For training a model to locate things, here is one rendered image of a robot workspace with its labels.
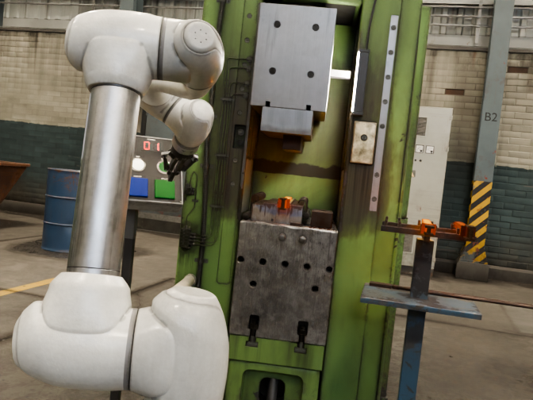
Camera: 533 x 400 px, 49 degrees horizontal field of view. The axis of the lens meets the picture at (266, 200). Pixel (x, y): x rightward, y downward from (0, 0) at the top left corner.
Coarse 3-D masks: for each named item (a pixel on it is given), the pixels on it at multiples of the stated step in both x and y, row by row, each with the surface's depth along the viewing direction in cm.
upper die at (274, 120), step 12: (264, 108) 230; (276, 108) 229; (264, 120) 230; (276, 120) 230; (288, 120) 229; (300, 120) 229; (312, 120) 228; (264, 132) 237; (276, 132) 230; (288, 132) 229; (300, 132) 229; (312, 132) 253
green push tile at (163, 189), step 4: (156, 180) 218; (160, 180) 219; (164, 180) 219; (156, 184) 218; (160, 184) 218; (164, 184) 219; (168, 184) 219; (172, 184) 220; (156, 188) 217; (160, 188) 217; (164, 188) 218; (168, 188) 219; (172, 188) 219; (156, 192) 216; (160, 192) 217; (164, 192) 217; (168, 192) 218; (172, 192) 218; (156, 196) 215; (160, 196) 216; (164, 196) 217; (168, 196) 217; (172, 196) 218
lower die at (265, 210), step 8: (264, 200) 266; (272, 200) 254; (256, 208) 232; (264, 208) 231; (272, 208) 231; (288, 208) 231; (296, 208) 230; (304, 208) 261; (256, 216) 232; (264, 216) 232; (272, 216) 231; (280, 216) 231; (288, 216) 231; (296, 216) 230; (288, 224) 231
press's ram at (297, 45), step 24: (264, 24) 228; (288, 24) 227; (312, 24) 227; (264, 48) 229; (288, 48) 228; (312, 48) 227; (264, 72) 229; (288, 72) 228; (312, 72) 228; (336, 72) 245; (264, 96) 230; (288, 96) 229; (312, 96) 228
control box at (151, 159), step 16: (160, 144) 226; (144, 160) 221; (160, 160) 223; (144, 176) 218; (160, 176) 220; (176, 176) 223; (176, 192) 220; (128, 208) 218; (144, 208) 219; (160, 208) 220; (176, 208) 221
